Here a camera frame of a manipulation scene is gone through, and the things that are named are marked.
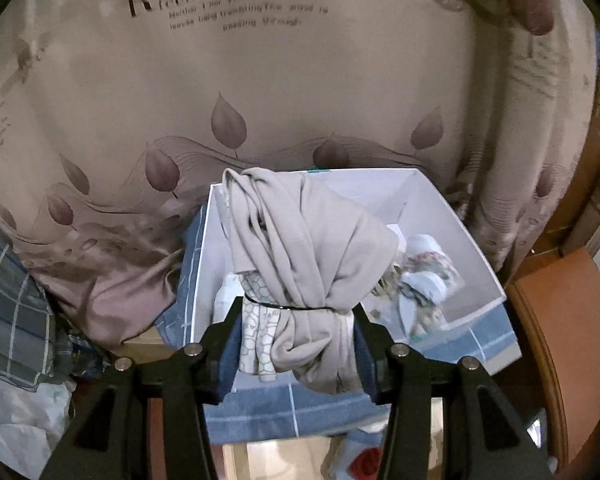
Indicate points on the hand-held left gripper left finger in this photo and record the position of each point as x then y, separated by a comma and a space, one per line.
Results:
230, 355

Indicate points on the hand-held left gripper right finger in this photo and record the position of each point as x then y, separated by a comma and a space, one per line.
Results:
367, 360

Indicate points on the light blue floral lace underwear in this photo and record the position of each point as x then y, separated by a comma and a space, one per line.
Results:
425, 285

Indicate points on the red underwear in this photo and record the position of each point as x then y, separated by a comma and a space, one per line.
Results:
367, 462

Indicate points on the wooden drawer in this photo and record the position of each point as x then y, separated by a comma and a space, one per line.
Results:
280, 460

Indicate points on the white cardboard box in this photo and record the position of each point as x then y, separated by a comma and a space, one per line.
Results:
430, 240

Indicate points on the beige cloth bundle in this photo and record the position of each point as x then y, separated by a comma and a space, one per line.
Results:
305, 240

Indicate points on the plaid cloth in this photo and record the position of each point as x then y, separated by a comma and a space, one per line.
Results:
10, 310

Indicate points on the white plastic bag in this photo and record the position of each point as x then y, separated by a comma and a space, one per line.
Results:
15, 420

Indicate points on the leaf printed beige curtain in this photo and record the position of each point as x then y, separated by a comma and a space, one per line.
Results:
180, 85

